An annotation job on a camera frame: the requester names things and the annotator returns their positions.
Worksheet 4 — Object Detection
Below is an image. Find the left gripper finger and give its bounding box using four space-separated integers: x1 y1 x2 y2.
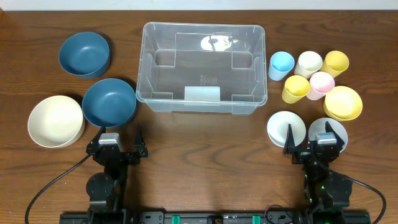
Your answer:
134 127 146 152
91 126 106 146

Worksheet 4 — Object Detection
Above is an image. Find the clear plastic storage container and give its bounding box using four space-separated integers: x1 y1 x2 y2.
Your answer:
136 22 268 114

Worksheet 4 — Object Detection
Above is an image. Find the large cream bowl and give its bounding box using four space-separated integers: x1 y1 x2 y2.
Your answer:
27 95 85 148

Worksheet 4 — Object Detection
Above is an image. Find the white small bowl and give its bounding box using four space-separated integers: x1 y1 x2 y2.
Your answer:
267 111 307 147

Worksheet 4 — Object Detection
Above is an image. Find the dark blue bowl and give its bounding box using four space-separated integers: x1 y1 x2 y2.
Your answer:
58 32 111 79
82 78 137 128

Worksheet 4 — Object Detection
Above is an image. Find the cream cup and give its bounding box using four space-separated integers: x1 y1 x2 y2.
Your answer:
294 51 323 79

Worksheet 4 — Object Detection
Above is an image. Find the pink cup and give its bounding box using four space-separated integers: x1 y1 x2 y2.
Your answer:
307 72 335 100

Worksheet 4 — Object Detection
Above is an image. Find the grey small bowl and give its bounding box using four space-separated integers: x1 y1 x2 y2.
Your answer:
308 118 348 153

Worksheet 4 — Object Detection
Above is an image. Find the far dark blue bowl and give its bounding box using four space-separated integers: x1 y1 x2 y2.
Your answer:
58 32 111 79

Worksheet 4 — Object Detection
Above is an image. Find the light blue cup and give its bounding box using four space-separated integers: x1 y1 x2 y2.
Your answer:
268 51 295 81

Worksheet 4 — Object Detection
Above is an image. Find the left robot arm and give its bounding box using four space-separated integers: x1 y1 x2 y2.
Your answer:
84 127 148 224

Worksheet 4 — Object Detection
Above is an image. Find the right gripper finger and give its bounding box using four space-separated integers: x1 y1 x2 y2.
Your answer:
283 124 295 154
325 121 345 149

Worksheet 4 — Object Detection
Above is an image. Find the yellow cup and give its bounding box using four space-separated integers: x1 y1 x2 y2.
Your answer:
282 75 310 104
320 50 349 78

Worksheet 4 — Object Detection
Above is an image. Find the yellow small bowl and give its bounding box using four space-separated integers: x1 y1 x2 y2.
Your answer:
323 86 363 121

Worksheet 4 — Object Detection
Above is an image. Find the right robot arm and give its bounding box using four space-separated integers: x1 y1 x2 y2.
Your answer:
283 122 352 223

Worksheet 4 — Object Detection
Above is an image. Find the near dark blue bowl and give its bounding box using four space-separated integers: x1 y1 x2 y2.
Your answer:
82 78 137 128

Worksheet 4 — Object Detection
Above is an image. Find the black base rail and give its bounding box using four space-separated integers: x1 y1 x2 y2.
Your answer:
59 210 371 224

